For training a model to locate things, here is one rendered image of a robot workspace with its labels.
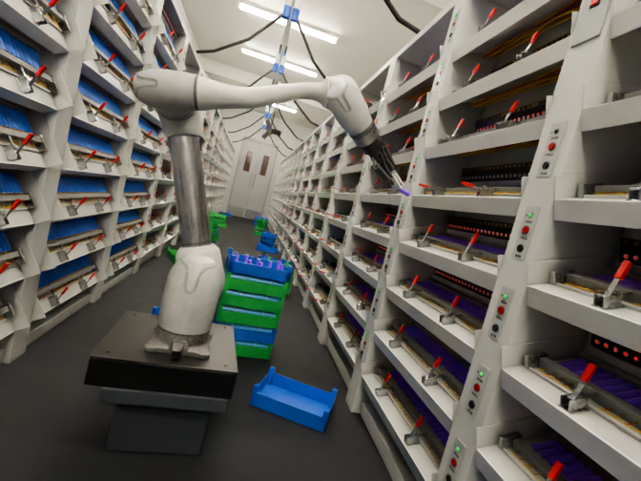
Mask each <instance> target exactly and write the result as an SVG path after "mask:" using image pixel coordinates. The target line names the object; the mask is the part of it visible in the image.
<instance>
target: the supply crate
mask: <svg viewBox="0 0 641 481"><path fill-rule="evenodd" d="M232 252H233V248H231V247H229V249H228V253H227V257H226V261H225V263H226V268H227V272H233V273H238V274H243V275H248V276H253V277H259V278H264V279H268V280H274V281H279V282H290V278H291V274H292V270H293V267H292V266H288V268H287V266H286V265H285V264H284V263H285V259H281V260H280V261H281V263H282V264H284V266H283V269H282V270H279V269H276V267H277V262H276V261H271V262H272V266H271V268H270V267H267V266H268V262H269V261H268V260H264V259H260V261H262V262H263V265H262V266H259V265H256V263H257V259H258V258H254V257H248V260H251V261H252V263H251V264H250V263H245V262H243V261H244V257H245V256H244V255H239V254H238V255H239V257H238V261H235V257H236V255H234V254H235V253H232Z"/></svg>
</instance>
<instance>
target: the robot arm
mask: <svg viewBox="0 0 641 481"><path fill-rule="evenodd" d="M133 88H134V95H135V97H136V98H137V99H138V100H139V101H141V102H142V103H144V104H146V105H148V106H151V107H154V108H155V109H156V111H157V114H158V117H159V120H160V124H161V127H162V131H163V134H164V135H165V136H166V137H167V138H168V139H169V147H170V155H171V162H172V169H173V177H174V185H175V192H176V207H177V214H178V221H179V229H180V236H181V244H182V246H181V247H180V248H179V249H178V250H177V252H176V263H175V264H174V266H173V267H172V269H171V270H170V272H169V275H168V277H167V281H166V283H165V287H164V291H163V295H162V300H161V304H160V309H159V318H158V323H157V325H156V326H155V330H154V334H153V336H152V337H151V339H150V341H149V342H148V343H146V344H145V345H144V348H143V350H144V351H146V352H160V353H167V354H171V358H173V359H179V358H180V356H189V357H196V358H199V359H203V360H206V359H209V357H210V352H209V349H208V348H209V342H210V340H211V339H212V336H213V334H212V333H209V332H210V327H211V324H212V321H213V319H214V316H215V312H216V308H217V303H218V298H219V297H220V295H221V293H222V291H223V288H224V285H225V272H224V268H223V263H222V258H221V254H220V250H219V248H218V247H217V246H216V245H215V244H214V243H212V242H211V233H210V225H209V217H208V209H207V200H206V193H205V184H204V176H203V168H202V160H201V152H200V144H199V138H200V137H201V136H202V134H203V111H209V110H225V109H251V108H258V107H264V106H269V105H274V104H279V103H283V102H288V101H293V100H299V99H310V100H315V101H318V102H319V103H320V104H321V106H322V107H323V108H325V109H327V110H330V111H331V112H332V114H333V116H334V118H336V120H337V121H338V123H339V124H340V125H341V127H342V128H343V129H344V130H345V131H346V132H347V133H348V134H349V135H350V137H351V138H352V139H353V141H354V142H355V144H356V145H357V146H358V147H361V149H362V151H363V152H364V153H365V154H366V155H368V156H370V158H371V160H372V161H373V165H372V166H371V169H372V170H374V171H375V172H376V173H377V174H378V175H379V176H380V178H381V179H382V180H383V181H389V183H390V184H391V186H392V187H393V189H394V190H400V189H402V187H401V184H403V182H402V180H401V179H400V177H399V176H398V174H397V173H396V171H395V170H397V167H394V165H395V162H394V160H393V158H392V156H391V155H390V153H389V151H388V149H387V146H386V143H385V142H383V140H382V139H381V137H380V135H379V132H380V131H379V129H378V128H377V126H376V124H375V123H374V120H373V119H372V118H371V115H370V112H369V110H368V107H367V104H366V102H365V100H364V99H363V97H362V93H361V90H360V88H359V86H358V84H357V83H356V81H355V80H354V79H353V78H352V77H350V76H348V75H345V74H339V75H336V76H329V77H326V78H325V79H324V80H323V81H321V82H298V83H288V84H279V85H270V86H260V87H238V86H233V85H229V84H225V83H221V82H218V81H215V80H213V79H210V78H207V77H204V76H201V75H196V74H192V73H185V72H181V71H173V70H164V69H150V70H145V71H142V72H139V73H137V74H136V75H135V76H134V82H133ZM391 162H392V163H391Z"/></svg>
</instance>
